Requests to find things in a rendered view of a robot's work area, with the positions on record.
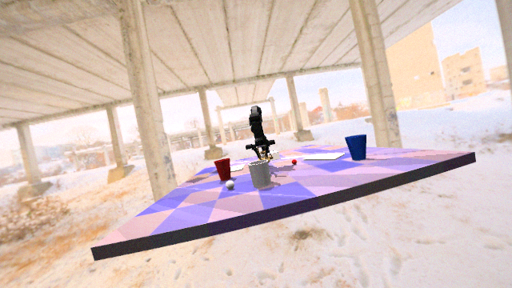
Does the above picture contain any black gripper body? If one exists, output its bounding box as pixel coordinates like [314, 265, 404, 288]
[246, 133, 275, 150]

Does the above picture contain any white mug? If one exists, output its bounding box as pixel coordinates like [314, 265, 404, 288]
[248, 160, 271, 188]

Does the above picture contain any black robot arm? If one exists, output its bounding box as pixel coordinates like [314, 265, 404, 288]
[249, 105, 269, 146]

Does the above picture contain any red plastic cup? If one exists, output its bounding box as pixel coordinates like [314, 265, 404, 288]
[214, 158, 231, 181]

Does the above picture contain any blue cup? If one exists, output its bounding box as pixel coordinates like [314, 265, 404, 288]
[345, 134, 366, 161]

